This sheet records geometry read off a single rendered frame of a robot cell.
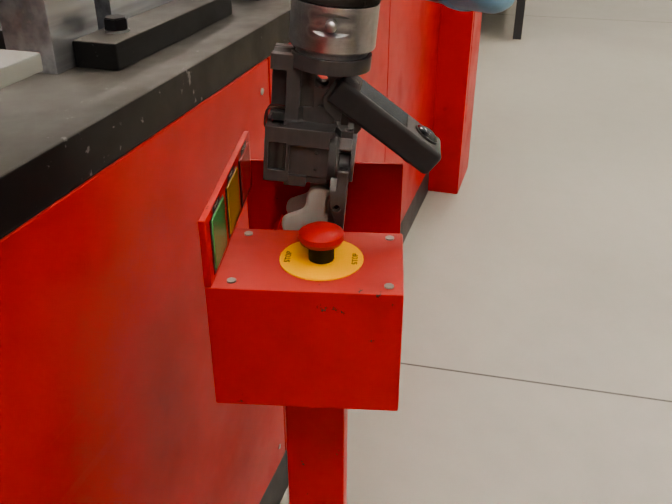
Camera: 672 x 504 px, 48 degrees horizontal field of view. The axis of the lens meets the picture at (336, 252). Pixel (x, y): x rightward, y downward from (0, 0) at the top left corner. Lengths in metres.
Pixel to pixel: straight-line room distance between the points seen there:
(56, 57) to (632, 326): 1.59
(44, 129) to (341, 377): 0.33
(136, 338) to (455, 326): 1.24
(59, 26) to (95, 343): 0.33
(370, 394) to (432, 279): 1.49
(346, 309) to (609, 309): 1.55
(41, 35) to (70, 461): 0.43
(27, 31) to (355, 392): 0.50
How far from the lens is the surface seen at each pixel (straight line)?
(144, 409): 0.87
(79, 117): 0.72
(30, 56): 0.42
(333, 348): 0.63
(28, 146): 0.67
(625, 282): 2.25
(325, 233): 0.62
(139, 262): 0.80
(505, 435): 1.65
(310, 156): 0.68
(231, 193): 0.67
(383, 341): 0.62
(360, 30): 0.64
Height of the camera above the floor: 1.10
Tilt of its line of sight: 29 degrees down
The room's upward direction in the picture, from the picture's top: straight up
